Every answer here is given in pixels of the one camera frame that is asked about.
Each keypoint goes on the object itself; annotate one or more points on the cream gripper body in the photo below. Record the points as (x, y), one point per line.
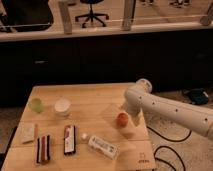
(135, 116)

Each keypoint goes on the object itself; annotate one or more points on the red apple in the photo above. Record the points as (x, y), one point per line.
(122, 120)

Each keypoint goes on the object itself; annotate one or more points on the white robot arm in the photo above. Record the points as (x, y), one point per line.
(138, 97)

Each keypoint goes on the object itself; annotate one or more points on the white paper cup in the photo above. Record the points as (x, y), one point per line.
(62, 107)

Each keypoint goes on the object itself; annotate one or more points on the green plastic cup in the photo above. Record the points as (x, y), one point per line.
(36, 105)

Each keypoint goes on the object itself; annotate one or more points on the white plastic bottle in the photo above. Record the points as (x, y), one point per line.
(103, 146)

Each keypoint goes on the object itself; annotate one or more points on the dark blue bag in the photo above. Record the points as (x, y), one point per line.
(197, 96)

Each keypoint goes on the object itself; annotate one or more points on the red white snack bar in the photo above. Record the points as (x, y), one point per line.
(69, 140)

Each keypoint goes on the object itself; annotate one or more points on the pale wrapped packet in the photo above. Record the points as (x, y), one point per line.
(27, 132)

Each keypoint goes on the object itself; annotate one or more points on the black office chair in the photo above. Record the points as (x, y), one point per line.
(91, 15)

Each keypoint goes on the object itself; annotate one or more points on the wooden post middle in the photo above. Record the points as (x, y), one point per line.
(128, 16)

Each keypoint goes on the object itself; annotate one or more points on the wooden post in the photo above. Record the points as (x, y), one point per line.
(128, 16)
(65, 16)

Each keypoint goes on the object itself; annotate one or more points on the wooden post left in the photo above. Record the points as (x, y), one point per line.
(65, 16)

